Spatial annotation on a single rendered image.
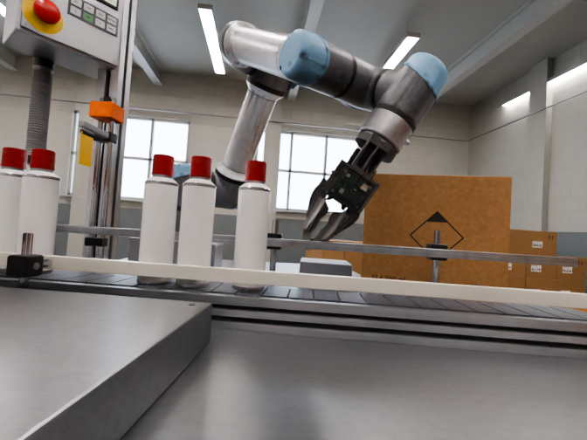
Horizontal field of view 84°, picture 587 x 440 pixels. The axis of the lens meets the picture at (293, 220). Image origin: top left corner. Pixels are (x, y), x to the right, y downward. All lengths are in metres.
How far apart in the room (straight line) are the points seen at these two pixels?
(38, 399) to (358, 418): 0.22
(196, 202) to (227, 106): 5.97
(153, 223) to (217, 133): 5.81
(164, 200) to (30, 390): 0.36
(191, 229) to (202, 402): 0.28
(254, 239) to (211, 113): 5.99
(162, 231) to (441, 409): 0.43
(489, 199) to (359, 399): 0.57
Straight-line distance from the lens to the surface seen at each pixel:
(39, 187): 0.67
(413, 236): 0.77
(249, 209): 0.51
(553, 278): 4.44
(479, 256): 0.62
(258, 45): 0.71
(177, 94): 6.66
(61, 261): 0.61
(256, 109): 0.97
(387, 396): 0.35
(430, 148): 7.09
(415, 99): 0.56
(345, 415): 0.31
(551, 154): 5.97
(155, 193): 0.55
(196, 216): 0.52
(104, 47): 0.83
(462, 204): 0.79
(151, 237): 0.55
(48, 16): 0.77
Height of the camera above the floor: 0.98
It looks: 2 degrees up
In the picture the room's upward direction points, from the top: 4 degrees clockwise
